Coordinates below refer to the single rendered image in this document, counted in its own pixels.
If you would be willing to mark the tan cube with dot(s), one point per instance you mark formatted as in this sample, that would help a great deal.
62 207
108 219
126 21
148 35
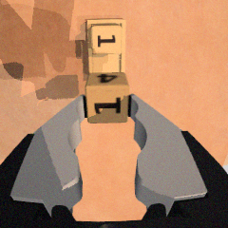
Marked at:
106 39
107 97

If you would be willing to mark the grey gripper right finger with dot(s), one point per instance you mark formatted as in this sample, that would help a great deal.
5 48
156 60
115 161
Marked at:
174 169

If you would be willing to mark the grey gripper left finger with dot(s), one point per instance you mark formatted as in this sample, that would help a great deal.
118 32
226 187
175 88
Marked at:
43 170

